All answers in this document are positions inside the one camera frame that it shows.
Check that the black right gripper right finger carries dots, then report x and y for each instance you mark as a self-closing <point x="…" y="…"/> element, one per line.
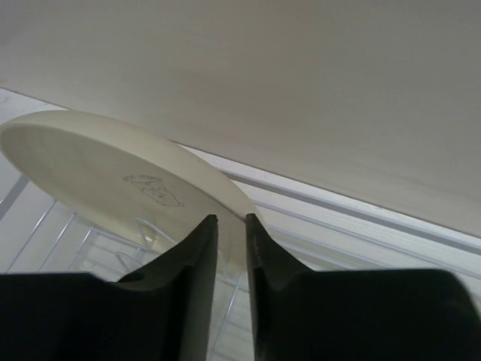
<point x="395" y="314"/>

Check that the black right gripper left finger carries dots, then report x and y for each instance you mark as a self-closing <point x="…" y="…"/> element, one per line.
<point x="161" y="311"/>

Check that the beige plate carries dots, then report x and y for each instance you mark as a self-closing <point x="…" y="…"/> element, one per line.
<point x="128" y="181"/>

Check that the white wire dish rack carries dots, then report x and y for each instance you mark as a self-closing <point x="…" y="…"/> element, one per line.
<point x="39" y="234"/>

